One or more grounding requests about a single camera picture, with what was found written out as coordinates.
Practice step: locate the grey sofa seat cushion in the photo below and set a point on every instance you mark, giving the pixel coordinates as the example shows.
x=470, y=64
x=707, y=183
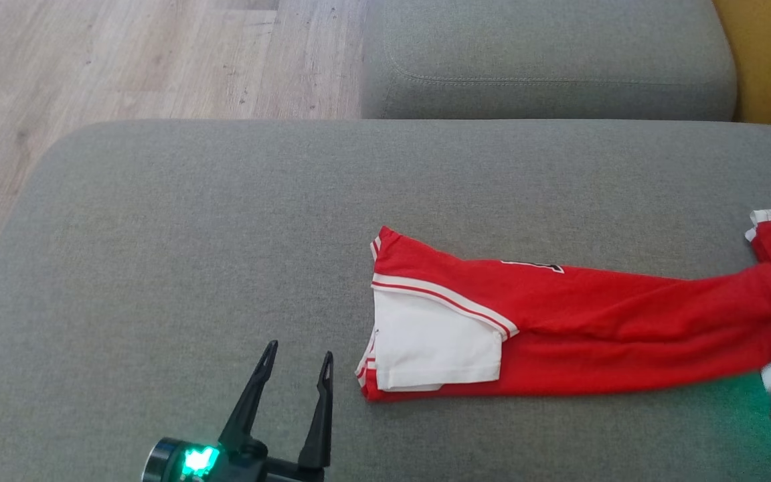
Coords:
x=546, y=47

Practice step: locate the red numbered basketball jersey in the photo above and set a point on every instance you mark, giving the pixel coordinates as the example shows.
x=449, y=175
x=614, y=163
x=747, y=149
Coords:
x=559, y=321

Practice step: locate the large grey sofa ottoman cushion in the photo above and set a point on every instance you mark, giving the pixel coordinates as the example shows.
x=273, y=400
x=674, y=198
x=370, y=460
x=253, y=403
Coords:
x=191, y=234

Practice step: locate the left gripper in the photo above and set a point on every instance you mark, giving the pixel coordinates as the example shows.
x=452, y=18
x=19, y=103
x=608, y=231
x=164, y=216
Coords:
x=225, y=465

